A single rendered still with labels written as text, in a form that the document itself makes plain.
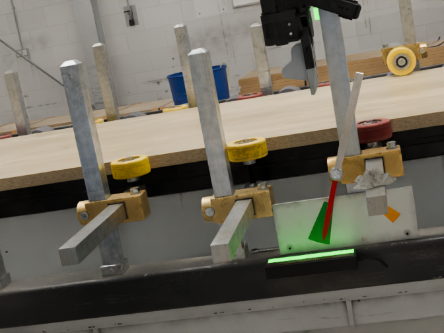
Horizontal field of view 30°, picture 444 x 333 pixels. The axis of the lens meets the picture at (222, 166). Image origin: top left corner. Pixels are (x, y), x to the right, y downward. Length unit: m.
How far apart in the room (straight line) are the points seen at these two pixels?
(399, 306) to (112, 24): 7.84
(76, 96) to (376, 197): 0.64
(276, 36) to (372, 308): 0.57
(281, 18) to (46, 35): 8.23
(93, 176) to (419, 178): 0.67
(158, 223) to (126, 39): 7.43
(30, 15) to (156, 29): 1.47
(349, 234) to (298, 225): 0.09
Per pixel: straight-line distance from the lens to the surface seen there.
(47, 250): 1.96
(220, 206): 1.58
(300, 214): 1.57
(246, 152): 1.65
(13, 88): 2.86
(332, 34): 1.51
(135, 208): 1.62
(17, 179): 1.88
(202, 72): 1.55
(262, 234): 1.82
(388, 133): 1.64
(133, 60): 9.23
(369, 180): 1.32
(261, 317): 1.68
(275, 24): 1.42
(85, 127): 1.62
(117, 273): 1.67
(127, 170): 1.71
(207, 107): 1.55
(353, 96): 1.46
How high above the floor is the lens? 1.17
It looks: 10 degrees down
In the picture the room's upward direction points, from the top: 11 degrees counter-clockwise
